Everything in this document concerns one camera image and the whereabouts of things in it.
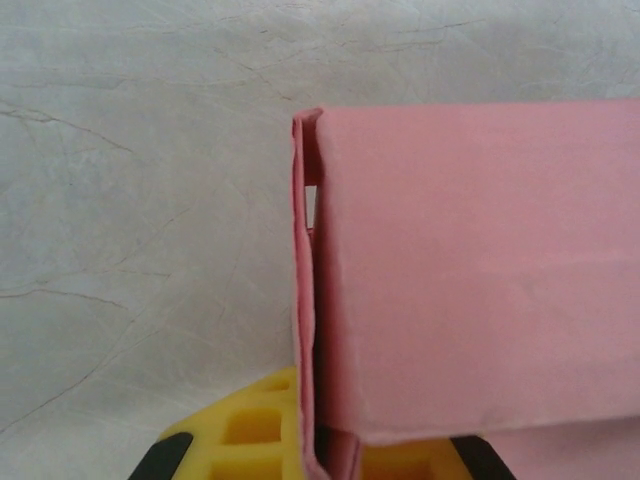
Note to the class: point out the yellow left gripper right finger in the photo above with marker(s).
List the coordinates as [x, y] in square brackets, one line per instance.
[400, 465]

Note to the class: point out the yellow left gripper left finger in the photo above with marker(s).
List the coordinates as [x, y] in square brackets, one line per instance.
[250, 430]

